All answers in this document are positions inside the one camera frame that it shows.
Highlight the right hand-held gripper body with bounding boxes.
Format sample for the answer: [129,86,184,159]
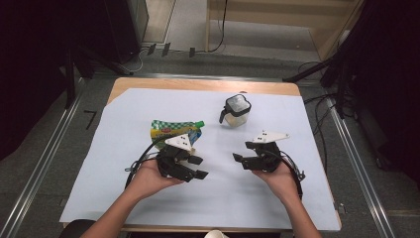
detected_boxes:
[242,130,291,174]

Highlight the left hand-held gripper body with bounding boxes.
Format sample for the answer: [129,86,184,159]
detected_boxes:
[156,133,199,182]

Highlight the yellow green spouted pouch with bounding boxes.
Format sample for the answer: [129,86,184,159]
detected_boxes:
[150,119,206,151]

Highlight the clear jar with black lid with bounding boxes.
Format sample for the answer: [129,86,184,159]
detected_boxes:
[218,93,253,128]

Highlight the person's right hand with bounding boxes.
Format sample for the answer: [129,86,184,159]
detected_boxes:
[252,160,300,204]

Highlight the person's left hand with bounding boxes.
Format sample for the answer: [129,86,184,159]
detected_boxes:
[127,158,184,201]

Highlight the white paper sheet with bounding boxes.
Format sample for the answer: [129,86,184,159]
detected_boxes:
[58,87,342,232]

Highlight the white round object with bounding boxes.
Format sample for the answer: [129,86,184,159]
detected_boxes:
[203,230,230,238]

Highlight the black stand leg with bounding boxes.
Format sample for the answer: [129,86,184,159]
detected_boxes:
[282,58,335,83]

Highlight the person's dark clothed leg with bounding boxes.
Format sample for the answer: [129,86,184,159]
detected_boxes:
[58,218,97,238]

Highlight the black metal stand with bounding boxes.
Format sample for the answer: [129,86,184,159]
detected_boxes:
[63,46,133,110]

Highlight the black cabinet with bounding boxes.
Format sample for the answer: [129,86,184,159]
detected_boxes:
[104,0,150,64]

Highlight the dark curtain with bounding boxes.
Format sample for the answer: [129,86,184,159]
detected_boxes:
[330,0,420,182]
[0,0,112,162]

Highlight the left hand-held gripper cable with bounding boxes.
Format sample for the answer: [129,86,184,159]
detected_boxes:
[124,133,176,190]

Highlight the black floor cables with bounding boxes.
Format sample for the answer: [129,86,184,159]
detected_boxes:
[297,60,335,173]

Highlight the metal floor rail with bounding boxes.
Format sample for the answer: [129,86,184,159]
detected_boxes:
[325,95,397,238]
[0,78,84,238]

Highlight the black hanging cable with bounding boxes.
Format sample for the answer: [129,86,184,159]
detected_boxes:
[207,0,230,54]

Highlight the light wooden furniture frame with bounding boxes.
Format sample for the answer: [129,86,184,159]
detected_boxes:
[204,0,365,61]

